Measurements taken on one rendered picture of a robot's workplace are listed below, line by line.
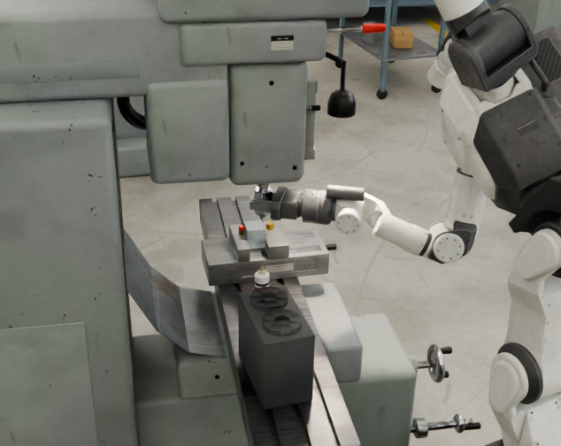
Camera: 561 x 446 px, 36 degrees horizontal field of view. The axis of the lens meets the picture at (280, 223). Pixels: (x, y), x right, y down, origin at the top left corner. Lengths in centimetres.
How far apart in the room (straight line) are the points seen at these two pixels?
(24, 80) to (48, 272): 44
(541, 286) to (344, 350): 67
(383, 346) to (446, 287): 172
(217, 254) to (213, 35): 75
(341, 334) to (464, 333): 162
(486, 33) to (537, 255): 47
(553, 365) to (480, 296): 222
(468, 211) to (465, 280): 213
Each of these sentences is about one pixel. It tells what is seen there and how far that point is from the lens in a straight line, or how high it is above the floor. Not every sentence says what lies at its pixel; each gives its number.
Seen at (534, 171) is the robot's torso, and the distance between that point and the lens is 189.
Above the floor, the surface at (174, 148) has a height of 144.
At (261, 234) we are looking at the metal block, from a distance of 247.
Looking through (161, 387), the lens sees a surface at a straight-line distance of 244.
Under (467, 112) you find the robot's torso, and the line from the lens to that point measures 189.
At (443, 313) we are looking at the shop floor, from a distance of 410.
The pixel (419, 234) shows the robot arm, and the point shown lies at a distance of 226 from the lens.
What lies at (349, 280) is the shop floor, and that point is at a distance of 427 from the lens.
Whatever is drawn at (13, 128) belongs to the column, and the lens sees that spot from 193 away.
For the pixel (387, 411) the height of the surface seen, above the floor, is 60.
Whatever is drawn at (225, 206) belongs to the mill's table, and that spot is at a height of 93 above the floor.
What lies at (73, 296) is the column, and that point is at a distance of 211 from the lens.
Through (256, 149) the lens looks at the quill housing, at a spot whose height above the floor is 141.
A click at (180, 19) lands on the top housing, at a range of 195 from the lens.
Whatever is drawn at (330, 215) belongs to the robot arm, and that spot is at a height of 122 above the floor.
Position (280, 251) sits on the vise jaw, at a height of 102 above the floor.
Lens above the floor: 226
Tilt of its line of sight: 28 degrees down
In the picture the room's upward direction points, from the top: 1 degrees clockwise
